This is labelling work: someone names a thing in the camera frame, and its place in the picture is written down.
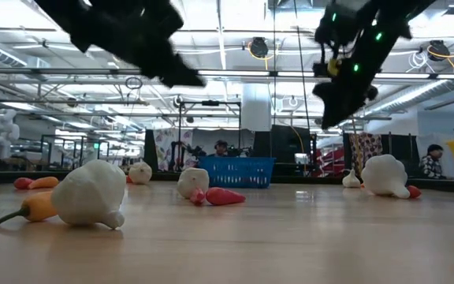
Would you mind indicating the red storage rack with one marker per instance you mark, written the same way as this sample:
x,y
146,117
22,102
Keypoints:
x,y
331,161

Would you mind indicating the orange toy pepper green stem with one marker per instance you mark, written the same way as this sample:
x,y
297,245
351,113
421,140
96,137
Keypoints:
x,y
38,207

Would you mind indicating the white humanoid figure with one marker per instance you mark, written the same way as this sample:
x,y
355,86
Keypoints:
x,y
3,130

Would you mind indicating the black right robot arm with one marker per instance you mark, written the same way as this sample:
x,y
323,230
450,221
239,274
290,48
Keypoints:
x,y
388,16

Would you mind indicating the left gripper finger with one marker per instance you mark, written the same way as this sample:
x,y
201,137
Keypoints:
x,y
179,75

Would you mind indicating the small red toy mushroom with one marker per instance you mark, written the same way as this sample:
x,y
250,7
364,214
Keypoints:
x,y
197,196

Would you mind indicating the black divider panel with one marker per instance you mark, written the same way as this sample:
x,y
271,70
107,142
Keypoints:
x,y
286,146

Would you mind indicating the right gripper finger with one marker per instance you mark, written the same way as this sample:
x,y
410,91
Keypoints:
x,y
337,104

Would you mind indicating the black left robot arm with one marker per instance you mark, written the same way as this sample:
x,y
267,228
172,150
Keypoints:
x,y
65,16

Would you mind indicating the orange carrot piece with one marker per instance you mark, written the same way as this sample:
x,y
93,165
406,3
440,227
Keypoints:
x,y
23,183
45,182

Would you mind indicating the black background robot arm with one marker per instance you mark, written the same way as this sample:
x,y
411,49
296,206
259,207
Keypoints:
x,y
240,151
189,152

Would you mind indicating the small white toy garlic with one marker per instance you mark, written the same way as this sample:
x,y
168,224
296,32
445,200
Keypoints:
x,y
351,181

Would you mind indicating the patterned hanging cloth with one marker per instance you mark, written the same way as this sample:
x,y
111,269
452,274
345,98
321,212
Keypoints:
x,y
369,146

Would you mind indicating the red toy pepper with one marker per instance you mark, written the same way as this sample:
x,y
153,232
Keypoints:
x,y
414,192
223,196

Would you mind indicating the person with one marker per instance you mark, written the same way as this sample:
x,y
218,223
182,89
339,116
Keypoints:
x,y
432,163
221,148

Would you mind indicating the blue plastic basket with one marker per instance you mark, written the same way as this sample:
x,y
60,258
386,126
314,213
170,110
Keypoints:
x,y
239,173

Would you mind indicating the black background stand frame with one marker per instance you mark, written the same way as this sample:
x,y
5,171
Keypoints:
x,y
210,103

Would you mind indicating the large white toy garlic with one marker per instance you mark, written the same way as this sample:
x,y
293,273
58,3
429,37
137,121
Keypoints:
x,y
384,175
89,193

